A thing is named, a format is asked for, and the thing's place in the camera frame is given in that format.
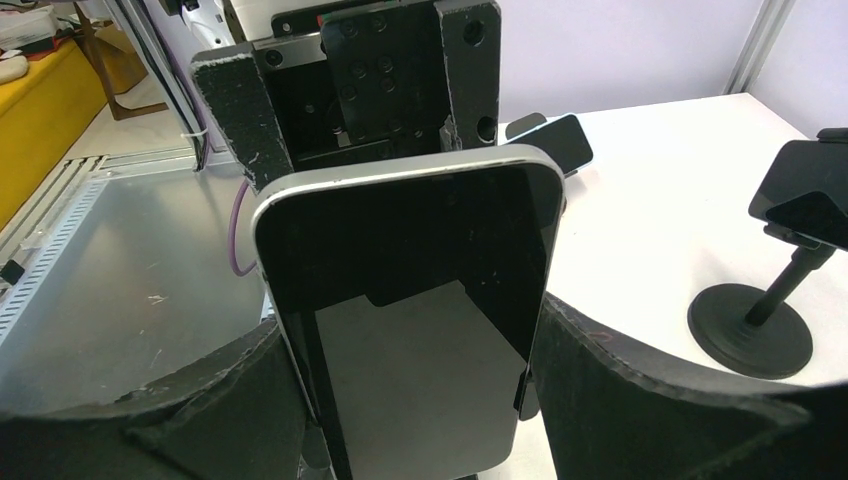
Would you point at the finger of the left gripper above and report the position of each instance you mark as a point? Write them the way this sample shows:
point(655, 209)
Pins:
point(233, 88)
point(471, 45)

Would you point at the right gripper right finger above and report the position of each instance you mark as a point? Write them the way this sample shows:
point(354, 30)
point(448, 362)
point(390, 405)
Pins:
point(616, 408)

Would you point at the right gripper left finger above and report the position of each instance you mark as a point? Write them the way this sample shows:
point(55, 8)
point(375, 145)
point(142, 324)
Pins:
point(236, 413)

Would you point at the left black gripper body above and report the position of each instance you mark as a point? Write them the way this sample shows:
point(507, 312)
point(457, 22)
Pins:
point(362, 81)

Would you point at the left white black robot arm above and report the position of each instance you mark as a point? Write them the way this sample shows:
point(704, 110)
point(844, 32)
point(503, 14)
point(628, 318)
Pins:
point(232, 26)

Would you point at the round wooden phone stand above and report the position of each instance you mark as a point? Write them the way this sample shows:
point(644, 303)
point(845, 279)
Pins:
point(524, 125)

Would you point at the light blue phone on wooden stand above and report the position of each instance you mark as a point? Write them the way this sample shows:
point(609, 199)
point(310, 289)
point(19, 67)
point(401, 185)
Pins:
point(563, 139)

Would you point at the back black phone stand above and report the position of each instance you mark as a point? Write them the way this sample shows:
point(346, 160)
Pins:
point(755, 332)

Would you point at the blue-cased phone on back stand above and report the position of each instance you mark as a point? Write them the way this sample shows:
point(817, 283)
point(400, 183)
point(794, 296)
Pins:
point(804, 191)

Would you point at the yellow box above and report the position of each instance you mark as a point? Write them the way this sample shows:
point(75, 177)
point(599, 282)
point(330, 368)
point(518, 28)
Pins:
point(42, 116)

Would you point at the left white cable duct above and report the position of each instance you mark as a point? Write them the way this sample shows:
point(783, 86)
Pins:
point(14, 303)

